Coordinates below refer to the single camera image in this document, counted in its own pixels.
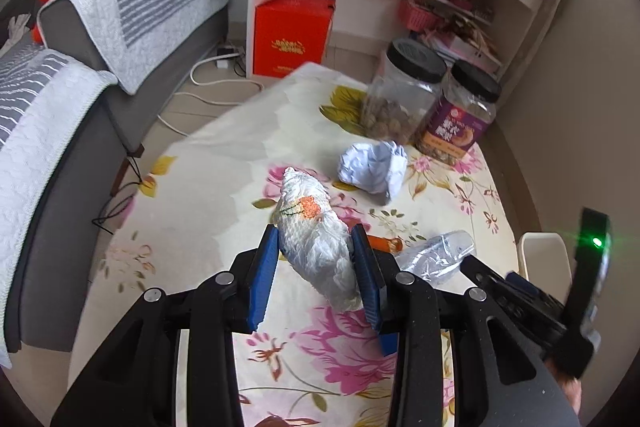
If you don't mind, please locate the grey striped seat blanket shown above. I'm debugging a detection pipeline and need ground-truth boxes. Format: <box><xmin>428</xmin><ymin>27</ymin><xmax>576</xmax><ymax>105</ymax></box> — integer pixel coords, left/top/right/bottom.
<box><xmin>0</xmin><ymin>48</ymin><xmax>118</xmax><ymax>370</ymax></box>

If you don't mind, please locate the black cable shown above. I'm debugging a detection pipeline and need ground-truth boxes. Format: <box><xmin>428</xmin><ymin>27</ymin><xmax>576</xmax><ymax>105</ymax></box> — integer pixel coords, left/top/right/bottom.
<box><xmin>91</xmin><ymin>142</ymin><xmax>146</xmax><ymax>235</ymax></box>

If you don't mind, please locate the white plastic bag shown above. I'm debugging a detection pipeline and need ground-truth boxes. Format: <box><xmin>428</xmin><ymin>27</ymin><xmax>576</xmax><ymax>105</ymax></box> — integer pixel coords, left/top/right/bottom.
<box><xmin>271</xmin><ymin>166</ymin><xmax>365</xmax><ymax>313</ymax></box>

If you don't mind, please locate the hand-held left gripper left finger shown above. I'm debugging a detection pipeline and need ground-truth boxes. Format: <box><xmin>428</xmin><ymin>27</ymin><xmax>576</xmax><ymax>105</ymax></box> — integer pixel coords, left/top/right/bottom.
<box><xmin>50</xmin><ymin>224</ymin><xmax>281</xmax><ymax>427</ymax></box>

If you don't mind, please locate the large pink basket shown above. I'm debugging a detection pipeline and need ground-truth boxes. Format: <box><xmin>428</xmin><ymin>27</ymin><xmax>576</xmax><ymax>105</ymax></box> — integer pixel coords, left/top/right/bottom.
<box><xmin>398</xmin><ymin>0</ymin><xmax>443</xmax><ymax>32</ymax></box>

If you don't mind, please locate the crushed clear plastic bottle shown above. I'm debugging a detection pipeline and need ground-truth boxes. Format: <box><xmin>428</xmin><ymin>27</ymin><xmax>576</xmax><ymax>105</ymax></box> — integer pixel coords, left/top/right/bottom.
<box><xmin>395</xmin><ymin>230</ymin><xmax>476</xmax><ymax>282</ymax></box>

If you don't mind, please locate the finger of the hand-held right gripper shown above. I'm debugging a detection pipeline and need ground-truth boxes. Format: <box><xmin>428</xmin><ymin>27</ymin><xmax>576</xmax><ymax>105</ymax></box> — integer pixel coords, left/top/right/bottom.
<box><xmin>460</xmin><ymin>256</ymin><xmax>507</xmax><ymax>294</ymax></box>
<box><xmin>504</xmin><ymin>272</ymin><xmax>547</xmax><ymax>305</ymax></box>

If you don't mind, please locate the grey sofa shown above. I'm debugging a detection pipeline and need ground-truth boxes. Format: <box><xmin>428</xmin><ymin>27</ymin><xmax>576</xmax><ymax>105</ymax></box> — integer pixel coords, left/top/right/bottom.
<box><xmin>0</xmin><ymin>0</ymin><xmax>231</xmax><ymax>353</ymax></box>

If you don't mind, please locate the pile of books and papers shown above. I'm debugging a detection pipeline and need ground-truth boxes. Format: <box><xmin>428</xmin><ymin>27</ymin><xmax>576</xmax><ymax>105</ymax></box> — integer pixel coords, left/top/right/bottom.
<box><xmin>425</xmin><ymin>14</ymin><xmax>503</xmax><ymax>75</ymax></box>

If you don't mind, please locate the purple label nut jar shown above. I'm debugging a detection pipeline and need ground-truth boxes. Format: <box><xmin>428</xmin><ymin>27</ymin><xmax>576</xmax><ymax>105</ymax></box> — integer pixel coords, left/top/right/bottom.
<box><xmin>414</xmin><ymin>59</ymin><xmax>502</xmax><ymax>166</ymax></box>

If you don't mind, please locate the crumpled white paper ball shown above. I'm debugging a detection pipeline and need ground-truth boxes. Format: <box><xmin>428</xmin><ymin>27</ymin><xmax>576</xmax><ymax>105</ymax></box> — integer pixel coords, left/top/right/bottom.
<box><xmin>337</xmin><ymin>140</ymin><xmax>408</xmax><ymax>206</ymax></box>

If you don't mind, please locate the red cardboard box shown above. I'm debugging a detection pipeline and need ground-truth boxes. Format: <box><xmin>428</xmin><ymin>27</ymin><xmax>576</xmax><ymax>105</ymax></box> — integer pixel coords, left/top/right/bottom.
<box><xmin>252</xmin><ymin>0</ymin><xmax>337</xmax><ymax>80</ymax></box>

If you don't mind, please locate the clear nut jar black lid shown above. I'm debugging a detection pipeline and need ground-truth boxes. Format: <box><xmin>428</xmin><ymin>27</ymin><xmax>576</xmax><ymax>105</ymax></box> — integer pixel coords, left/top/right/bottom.
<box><xmin>361</xmin><ymin>38</ymin><xmax>447</xmax><ymax>144</ymax></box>

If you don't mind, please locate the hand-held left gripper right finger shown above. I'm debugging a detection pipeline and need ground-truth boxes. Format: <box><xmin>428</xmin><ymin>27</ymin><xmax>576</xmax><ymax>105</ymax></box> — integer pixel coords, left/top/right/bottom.
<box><xmin>350</xmin><ymin>224</ymin><xmax>581</xmax><ymax>427</ymax></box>

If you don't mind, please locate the white power cable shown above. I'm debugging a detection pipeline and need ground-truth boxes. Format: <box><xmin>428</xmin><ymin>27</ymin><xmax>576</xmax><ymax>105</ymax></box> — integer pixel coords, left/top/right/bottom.
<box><xmin>157</xmin><ymin>57</ymin><xmax>266</xmax><ymax>138</ymax></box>

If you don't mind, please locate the white plastic bin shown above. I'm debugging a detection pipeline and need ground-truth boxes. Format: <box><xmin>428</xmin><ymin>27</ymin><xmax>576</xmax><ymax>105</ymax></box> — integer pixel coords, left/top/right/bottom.
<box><xmin>517</xmin><ymin>232</ymin><xmax>573</xmax><ymax>303</ymax></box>

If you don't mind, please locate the floral tablecloth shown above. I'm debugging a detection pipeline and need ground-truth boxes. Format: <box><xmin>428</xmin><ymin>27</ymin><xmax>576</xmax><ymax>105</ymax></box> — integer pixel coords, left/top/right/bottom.
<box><xmin>67</xmin><ymin>62</ymin><xmax>518</xmax><ymax>427</ymax></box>

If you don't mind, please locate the orange snack wrapper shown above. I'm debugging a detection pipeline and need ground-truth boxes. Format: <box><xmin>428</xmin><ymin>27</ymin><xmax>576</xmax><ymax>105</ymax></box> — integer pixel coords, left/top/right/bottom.
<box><xmin>370</xmin><ymin>234</ymin><xmax>405</xmax><ymax>254</ymax></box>

